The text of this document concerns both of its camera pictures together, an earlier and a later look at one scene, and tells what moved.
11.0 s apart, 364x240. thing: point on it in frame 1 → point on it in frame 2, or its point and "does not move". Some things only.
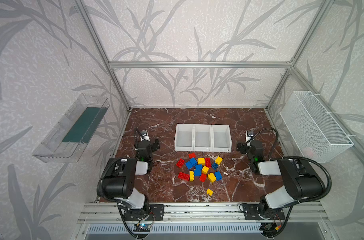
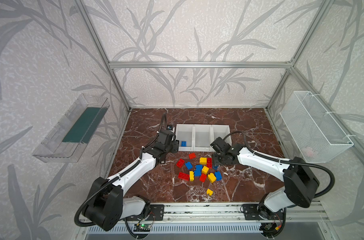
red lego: [208, 162] does not move
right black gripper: [243, 148] → [223, 157]
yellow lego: [201, 161] does not move
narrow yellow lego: [191, 176] does not move
